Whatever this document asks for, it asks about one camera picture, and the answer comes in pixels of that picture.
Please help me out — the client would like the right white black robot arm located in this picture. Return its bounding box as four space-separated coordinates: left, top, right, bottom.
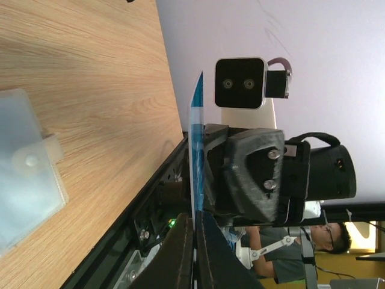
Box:
203 124 357 227

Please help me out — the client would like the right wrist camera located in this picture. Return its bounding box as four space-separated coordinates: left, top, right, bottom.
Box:
214 57 293 129

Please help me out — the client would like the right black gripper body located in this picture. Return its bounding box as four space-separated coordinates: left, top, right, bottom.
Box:
274 140 310 226

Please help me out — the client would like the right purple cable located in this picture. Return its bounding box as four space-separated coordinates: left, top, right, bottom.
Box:
267 56 293 73

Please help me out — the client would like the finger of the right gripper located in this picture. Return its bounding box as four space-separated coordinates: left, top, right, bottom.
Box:
223 128 285 223
203 124 235 220

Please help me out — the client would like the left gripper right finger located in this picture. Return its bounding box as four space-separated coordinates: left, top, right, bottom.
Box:
196 211 263 289

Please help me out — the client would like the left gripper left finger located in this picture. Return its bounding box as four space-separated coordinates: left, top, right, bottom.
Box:
129 213 193 289

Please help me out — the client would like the person in background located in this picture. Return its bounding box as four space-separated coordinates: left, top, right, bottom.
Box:
241 223 351 284

